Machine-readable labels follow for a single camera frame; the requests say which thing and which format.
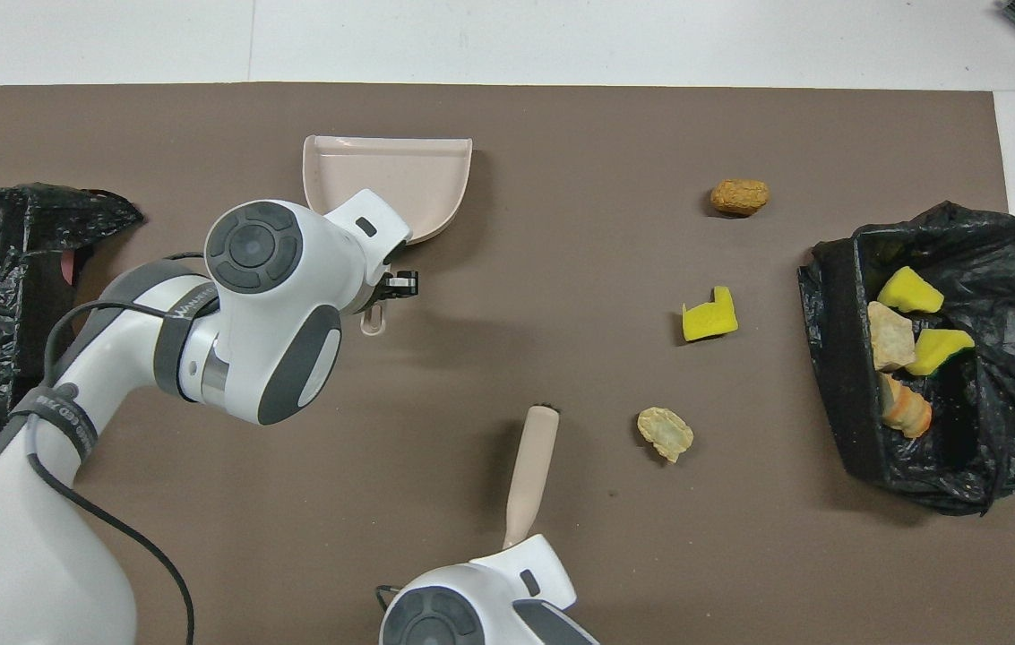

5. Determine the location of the brown table mat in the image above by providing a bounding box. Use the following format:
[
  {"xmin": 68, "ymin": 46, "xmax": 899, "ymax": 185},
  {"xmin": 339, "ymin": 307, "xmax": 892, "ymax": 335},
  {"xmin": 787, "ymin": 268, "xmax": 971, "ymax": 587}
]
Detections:
[{"xmin": 0, "ymin": 82, "xmax": 1015, "ymax": 645}]

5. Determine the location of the pale dumpling toy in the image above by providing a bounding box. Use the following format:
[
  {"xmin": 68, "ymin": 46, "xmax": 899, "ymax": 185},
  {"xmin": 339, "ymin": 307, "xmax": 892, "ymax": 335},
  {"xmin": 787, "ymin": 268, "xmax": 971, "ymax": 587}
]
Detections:
[
  {"xmin": 636, "ymin": 407, "xmax": 695, "ymax": 464},
  {"xmin": 866, "ymin": 301, "xmax": 918, "ymax": 374}
]

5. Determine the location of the brown nugget toy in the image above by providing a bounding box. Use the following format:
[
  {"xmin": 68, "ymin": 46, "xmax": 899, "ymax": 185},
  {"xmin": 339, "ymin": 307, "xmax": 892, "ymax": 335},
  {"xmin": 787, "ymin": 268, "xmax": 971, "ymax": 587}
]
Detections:
[{"xmin": 710, "ymin": 178, "xmax": 770, "ymax": 217}]

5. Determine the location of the notched yellow sponge piece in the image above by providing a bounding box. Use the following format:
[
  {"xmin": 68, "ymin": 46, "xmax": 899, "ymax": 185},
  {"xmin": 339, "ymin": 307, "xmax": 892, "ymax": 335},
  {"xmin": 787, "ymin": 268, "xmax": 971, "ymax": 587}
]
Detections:
[{"xmin": 682, "ymin": 286, "xmax": 739, "ymax": 344}]

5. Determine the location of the yellow wedge sponge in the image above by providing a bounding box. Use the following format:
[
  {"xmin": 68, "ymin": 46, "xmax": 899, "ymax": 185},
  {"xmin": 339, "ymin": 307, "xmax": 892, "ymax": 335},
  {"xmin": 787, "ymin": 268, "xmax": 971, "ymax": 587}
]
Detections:
[{"xmin": 876, "ymin": 265, "xmax": 946, "ymax": 315}]

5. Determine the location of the beige hand brush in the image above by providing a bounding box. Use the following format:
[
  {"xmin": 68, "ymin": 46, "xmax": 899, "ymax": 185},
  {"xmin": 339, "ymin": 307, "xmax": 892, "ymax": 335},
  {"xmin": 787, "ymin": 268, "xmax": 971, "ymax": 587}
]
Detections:
[{"xmin": 502, "ymin": 404, "xmax": 561, "ymax": 550}]

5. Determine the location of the small yellow sponge piece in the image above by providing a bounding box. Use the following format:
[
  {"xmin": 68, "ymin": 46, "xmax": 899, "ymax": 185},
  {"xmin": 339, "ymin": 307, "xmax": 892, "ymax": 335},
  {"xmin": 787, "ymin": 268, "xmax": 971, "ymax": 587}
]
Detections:
[{"xmin": 905, "ymin": 328, "xmax": 977, "ymax": 378}]

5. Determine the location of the beige plastic dustpan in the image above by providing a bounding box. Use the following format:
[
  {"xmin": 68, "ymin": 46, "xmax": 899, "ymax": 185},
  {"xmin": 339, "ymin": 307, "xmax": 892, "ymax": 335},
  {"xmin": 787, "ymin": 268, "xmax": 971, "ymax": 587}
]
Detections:
[{"xmin": 303, "ymin": 134, "xmax": 475, "ymax": 338}]

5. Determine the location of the orange striped croissant toy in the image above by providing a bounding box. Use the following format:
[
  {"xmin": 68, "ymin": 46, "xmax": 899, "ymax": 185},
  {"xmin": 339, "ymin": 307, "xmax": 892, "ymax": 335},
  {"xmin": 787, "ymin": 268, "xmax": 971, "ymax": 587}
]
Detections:
[{"xmin": 880, "ymin": 371, "xmax": 934, "ymax": 441}]

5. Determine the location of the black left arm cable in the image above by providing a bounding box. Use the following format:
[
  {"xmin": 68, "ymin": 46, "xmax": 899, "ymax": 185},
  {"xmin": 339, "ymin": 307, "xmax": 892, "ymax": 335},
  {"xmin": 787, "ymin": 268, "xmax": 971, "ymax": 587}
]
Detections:
[{"xmin": 23, "ymin": 300, "xmax": 197, "ymax": 645}]

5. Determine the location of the black bag bin, yellow wedge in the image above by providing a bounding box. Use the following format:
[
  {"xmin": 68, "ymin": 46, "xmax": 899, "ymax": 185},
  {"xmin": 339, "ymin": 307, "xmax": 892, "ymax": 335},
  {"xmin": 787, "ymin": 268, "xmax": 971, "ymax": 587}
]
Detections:
[{"xmin": 798, "ymin": 200, "xmax": 1015, "ymax": 516}]

